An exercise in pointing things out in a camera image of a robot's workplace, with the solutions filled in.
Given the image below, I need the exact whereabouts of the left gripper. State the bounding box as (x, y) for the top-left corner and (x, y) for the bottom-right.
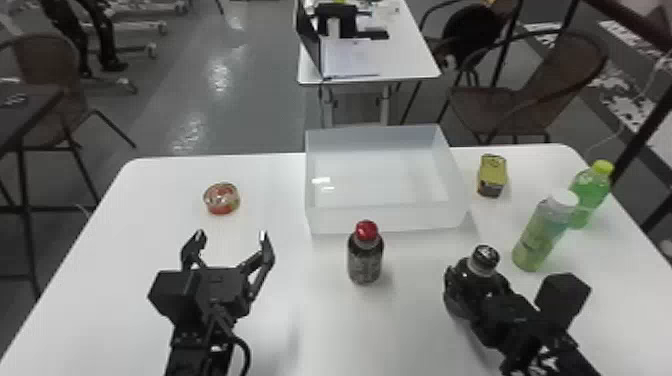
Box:
(180, 228), (276, 320)

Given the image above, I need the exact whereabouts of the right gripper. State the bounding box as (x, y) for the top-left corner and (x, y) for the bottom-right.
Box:
(442, 265), (551, 351)

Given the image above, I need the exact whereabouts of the red can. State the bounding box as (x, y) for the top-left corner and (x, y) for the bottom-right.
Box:
(202, 181), (242, 216)

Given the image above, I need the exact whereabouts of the black bottle with red cap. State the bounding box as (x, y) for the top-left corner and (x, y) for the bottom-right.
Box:
(346, 219), (386, 287)

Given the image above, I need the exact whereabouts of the green bottle with white cap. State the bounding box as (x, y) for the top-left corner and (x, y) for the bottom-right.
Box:
(511, 188), (580, 274)

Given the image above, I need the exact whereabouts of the yellow can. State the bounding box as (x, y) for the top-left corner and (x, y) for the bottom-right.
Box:
(475, 152), (509, 200)

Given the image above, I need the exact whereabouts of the clear box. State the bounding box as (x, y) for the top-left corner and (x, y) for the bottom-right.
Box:
(303, 123), (471, 236)

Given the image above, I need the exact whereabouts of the green bottle with yellow cap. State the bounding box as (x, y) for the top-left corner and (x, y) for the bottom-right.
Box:
(566, 158), (616, 231)

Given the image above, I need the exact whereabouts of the brown chair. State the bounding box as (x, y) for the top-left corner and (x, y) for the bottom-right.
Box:
(0, 31), (139, 211)
(445, 30), (611, 146)

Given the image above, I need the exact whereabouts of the white side table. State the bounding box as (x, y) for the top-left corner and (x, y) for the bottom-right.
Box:
(295, 0), (443, 129)

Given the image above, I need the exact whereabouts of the black chair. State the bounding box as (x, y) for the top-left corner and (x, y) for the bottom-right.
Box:
(399, 0), (527, 126)

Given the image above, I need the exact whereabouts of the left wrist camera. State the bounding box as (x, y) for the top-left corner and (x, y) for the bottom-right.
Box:
(147, 269), (202, 323)

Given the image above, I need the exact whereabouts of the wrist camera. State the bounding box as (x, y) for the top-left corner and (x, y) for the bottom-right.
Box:
(533, 271), (593, 331)
(147, 269), (202, 323)

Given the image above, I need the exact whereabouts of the black cable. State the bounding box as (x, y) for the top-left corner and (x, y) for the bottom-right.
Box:
(207, 302), (253, 376)

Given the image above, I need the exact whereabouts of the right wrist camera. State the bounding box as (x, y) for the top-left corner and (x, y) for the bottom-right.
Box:
(533, 271), (593, 331)

